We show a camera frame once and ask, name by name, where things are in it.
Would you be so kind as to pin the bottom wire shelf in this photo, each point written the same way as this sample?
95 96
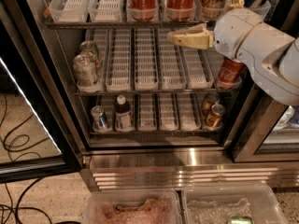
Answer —
175 132

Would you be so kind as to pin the middle wire shelf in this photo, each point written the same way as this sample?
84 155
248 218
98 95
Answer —
98 93

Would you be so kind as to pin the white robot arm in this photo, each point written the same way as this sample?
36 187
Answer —
272 58

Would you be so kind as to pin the white soda can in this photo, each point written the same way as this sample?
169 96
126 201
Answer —
90 48
85 71

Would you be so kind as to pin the white tray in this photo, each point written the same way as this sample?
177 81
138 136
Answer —
69 11
105 10

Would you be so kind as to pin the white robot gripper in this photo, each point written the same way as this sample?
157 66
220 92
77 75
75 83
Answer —
234 34

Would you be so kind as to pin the gold can rear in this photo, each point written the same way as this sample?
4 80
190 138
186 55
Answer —
210 99

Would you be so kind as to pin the red cola can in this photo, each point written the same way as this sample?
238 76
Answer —
179 10
142 10

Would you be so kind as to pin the gold can front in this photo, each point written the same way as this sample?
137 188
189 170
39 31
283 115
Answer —
214 116

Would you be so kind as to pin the red cola can left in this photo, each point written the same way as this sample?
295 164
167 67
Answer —
142 10

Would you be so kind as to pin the white soda can rear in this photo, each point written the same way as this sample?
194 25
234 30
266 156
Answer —
90 48

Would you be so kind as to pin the white tray top far left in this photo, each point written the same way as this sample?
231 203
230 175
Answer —
69 11

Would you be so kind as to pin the white soda can front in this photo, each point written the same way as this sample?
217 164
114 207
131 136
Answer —
85 71

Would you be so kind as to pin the gold can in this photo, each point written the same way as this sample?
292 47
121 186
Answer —
214 116
210 99

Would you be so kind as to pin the top wire shelf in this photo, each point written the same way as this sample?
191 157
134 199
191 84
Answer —
110 25

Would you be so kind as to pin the red cola can right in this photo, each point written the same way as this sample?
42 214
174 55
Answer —
179 10

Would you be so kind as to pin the wire shelf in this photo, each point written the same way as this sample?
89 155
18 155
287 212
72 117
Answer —
98 93
110 25
175 132

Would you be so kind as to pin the stainless fridge base grille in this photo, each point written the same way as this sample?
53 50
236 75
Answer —
179 168

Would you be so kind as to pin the green can in bin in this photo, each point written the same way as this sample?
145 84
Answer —
241 220

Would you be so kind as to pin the clear bin with pink wrap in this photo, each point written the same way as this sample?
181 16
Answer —
134 206

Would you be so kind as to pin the open fridge glass door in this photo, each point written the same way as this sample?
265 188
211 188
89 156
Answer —
38 135

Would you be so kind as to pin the blue silver energy can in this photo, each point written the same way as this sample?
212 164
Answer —
100 122

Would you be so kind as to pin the red cola can middle shelf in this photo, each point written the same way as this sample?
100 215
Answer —
230 71

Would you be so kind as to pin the clear bin with bubble wrap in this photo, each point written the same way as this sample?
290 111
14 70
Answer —
216 203

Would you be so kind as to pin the brown drink bottle white cap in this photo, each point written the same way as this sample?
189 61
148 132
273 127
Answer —
123 113

